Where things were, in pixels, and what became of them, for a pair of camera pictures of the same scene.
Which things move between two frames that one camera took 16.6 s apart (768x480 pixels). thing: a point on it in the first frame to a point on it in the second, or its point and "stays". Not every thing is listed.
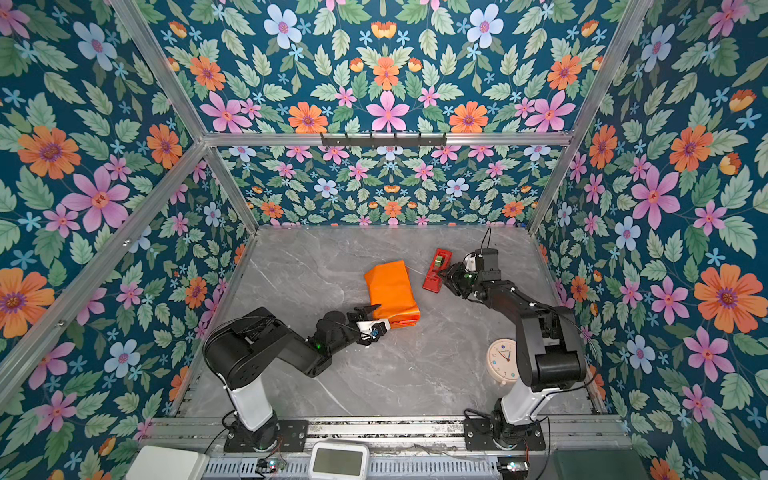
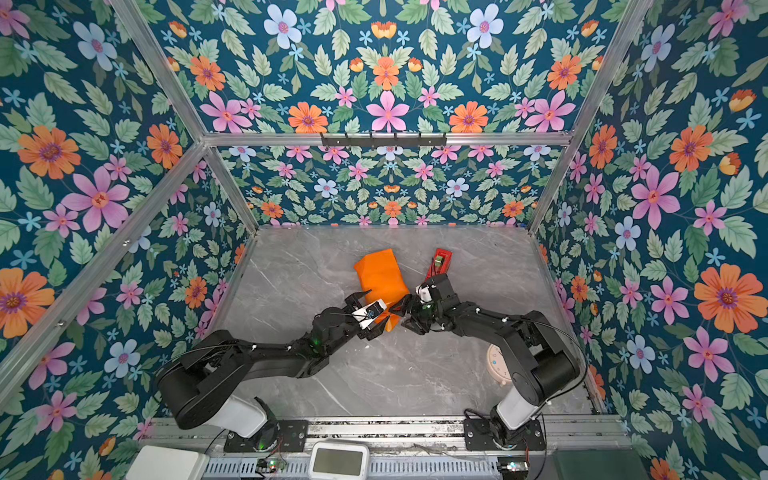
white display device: [339, 460] stays
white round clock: [501, 361] stays
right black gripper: [453, 278] to [416, 325]
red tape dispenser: [441, 262] stays
